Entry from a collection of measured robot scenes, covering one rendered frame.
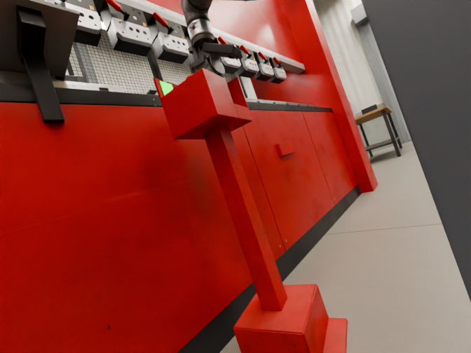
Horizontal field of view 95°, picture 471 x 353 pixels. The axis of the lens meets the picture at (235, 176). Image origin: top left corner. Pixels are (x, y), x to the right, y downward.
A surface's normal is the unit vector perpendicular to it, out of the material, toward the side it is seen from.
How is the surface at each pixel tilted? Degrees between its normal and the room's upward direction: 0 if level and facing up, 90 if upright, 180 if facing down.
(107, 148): 90
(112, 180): 90
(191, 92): 90
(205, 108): 90
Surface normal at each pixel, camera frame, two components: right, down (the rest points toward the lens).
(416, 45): -0.61, 0.18
